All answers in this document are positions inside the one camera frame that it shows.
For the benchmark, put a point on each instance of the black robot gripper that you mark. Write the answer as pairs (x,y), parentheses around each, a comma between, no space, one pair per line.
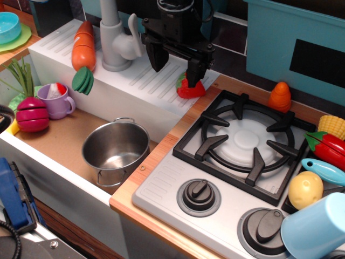
(179,28)

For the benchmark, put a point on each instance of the red toy strawberry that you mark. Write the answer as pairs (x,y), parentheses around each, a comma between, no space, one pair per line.
(184,91)

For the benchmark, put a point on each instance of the stainless steel pot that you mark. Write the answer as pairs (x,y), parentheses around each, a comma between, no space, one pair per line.
(115,150)

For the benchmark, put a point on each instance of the grey toy faucet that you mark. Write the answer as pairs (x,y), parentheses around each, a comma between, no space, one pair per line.
(118,48)

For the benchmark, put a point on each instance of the orange wooden toy carrot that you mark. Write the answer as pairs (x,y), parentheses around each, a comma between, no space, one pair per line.
(83,58)

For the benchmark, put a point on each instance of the black stove burner grate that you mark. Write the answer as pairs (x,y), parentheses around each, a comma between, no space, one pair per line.
(246,144)

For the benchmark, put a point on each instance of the small orange toy carrot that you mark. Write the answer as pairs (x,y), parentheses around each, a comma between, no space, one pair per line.
(280,98)

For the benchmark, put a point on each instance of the red white toy in cup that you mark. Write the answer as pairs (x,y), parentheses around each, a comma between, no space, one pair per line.
(56,90)

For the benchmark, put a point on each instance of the teal toy cabinet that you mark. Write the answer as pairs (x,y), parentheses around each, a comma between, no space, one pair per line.
(303,48)

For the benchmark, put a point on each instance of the purple plastic cup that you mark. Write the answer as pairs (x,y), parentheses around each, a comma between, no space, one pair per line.
(57,108)

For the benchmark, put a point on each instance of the left black stove knob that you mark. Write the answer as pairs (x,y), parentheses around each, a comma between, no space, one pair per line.
(199,198)

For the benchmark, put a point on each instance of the black stove knob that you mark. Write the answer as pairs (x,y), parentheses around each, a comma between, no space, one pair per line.
(259,233)
(199,198)

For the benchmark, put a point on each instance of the green plastic plate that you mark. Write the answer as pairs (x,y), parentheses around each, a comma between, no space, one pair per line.
(24,36)

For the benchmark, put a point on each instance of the magenta wooden toy radish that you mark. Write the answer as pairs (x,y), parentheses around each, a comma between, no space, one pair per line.
(31,113)

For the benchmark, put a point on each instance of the yellow toy corn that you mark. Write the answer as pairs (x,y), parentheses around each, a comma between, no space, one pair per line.
(332,125)

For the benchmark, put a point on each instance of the green toy lettuce leaf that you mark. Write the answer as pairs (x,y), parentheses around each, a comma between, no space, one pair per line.
(13,104)

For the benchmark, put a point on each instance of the teal plastic bowl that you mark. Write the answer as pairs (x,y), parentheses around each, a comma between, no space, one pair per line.
(10,27)

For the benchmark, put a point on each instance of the red toy chili pepper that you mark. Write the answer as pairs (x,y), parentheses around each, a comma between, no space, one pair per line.
(326,147)

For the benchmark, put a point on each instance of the yellow toy piece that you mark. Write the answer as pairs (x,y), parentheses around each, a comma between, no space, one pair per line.
(13,129)

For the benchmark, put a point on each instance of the yellow toy potato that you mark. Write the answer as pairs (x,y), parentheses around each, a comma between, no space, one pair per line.
(305,189)

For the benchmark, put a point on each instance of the right black stove knob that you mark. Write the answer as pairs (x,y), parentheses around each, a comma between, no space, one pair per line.
(259,233)

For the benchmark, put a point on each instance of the light blue plastic cup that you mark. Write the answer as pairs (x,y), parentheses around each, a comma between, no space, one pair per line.
(316,230)

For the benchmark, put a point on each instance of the blue clamp device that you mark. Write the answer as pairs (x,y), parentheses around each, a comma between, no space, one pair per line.
(16,199)

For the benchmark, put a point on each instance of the teal plastic utensil handle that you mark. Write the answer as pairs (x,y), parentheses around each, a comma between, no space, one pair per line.
(324,170)

